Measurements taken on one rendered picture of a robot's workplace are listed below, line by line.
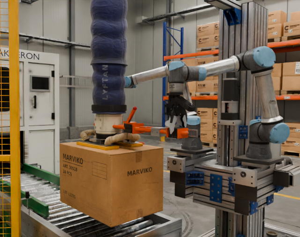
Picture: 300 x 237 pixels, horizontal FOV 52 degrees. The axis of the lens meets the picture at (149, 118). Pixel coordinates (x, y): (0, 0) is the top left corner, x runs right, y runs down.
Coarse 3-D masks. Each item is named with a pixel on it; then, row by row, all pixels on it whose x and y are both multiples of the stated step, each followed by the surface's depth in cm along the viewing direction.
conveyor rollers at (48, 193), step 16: (32, 176) 339; (32, 192) 277; (48, 192) 277; (64, 208) 238; (64, 224) 208; (80, 224) 206; (96, 224) 206; (128, 224) 210; (144, 224) 209; (160, 224) 208
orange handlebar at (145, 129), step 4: (120, 128) 187; (136, 128) 176; (140, 128) 173; (144, 128) 171; (148, 128) 169; (144, 132) 171; (148, 132) 173; (160, 132) 162; (164, 132) 159; (184, 132) 151
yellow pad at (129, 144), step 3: (129, 141) 203; (117, 144) 202; (120, 144) 200; (123, 144) 197; (126, 144) 195; (129, 144) 193; (132, 144) 193; (135, 144) 194; (138, 144) 196; (141, 144) 198
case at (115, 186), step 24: (72, 144) 203; (72, 168) 197; (96, 168) 177; (120, 168) 170; (144, 168) 182; (72, 192) 198; (96, 192) 177; (120, 192) 171; (144, 192) 183; (96, 216) 178; (120, 216) 172; (144, 216) 184
